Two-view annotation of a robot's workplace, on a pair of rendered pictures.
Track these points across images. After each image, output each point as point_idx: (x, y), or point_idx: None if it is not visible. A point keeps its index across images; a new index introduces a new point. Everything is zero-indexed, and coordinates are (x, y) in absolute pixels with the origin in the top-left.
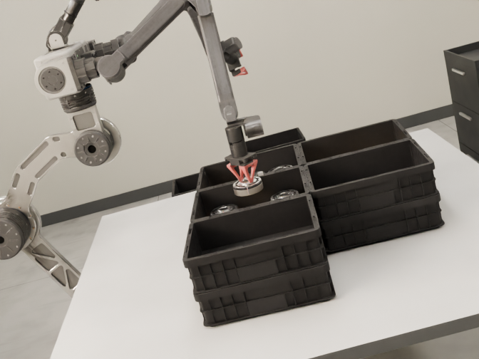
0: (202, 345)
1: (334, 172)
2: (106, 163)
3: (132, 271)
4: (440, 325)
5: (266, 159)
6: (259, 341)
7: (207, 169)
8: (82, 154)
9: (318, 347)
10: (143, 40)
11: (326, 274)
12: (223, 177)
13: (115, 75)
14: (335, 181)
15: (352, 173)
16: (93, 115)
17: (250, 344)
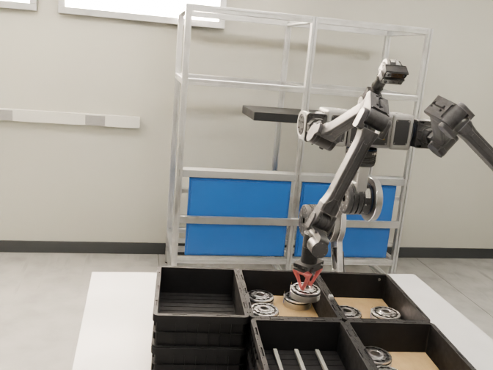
0: (134, 321)
1: (346, 351)
2: (365, 219)
3: None
4: None
5: (410, 312)
6: (118, 343)
7: (386, 280)
8: None
9: (83, 367)
10: (334, 125)
11: (155, 356)
12: (389, 296)
13: (310, 142)
14: (344, 360)
15: (351, 368)
16: (357, 174)
17: (117, 339)
